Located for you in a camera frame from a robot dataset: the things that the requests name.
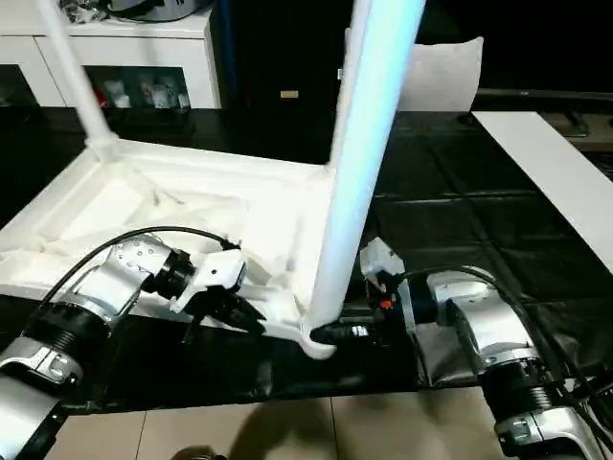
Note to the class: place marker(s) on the white plastic table top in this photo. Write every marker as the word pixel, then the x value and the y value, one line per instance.
pixel 215 163

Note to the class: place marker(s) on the white plastic table leg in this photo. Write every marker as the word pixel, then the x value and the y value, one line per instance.
pixel 341 139
pixel 364 144
pixel 72 72

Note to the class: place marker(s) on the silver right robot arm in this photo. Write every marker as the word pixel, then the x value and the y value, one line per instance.
pixel 498 311

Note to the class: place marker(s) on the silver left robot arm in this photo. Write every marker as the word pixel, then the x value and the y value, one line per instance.
pixel 100 282

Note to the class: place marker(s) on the black table mat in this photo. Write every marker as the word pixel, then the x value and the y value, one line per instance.
pixel 455 191

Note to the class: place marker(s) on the dark robot left foot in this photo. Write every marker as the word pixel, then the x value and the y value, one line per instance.
pixel 198 454

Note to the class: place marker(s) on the white cup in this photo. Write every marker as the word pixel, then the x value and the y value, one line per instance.
pixel 122 100
pixel 183 100
pixel 159 97

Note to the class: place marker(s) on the white low table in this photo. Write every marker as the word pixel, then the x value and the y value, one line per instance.
pixel 551 163

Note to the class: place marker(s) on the small yellow label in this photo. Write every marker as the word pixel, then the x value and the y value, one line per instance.
pixel 289 94

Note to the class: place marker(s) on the grey cushion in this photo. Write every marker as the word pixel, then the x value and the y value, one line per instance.
pixel 440 76

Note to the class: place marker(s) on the black sofa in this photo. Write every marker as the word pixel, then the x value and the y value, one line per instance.
pixel 268 48

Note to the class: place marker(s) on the white cabinet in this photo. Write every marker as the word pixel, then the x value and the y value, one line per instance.
pixel 143 52

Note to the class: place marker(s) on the thin black bar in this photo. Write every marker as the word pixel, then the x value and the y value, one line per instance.
pixel 551 94

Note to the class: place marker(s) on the grey bag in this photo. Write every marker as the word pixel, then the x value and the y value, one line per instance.
pixel 158 9

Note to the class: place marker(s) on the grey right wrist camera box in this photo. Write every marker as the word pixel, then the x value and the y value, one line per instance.
pixel 383 259

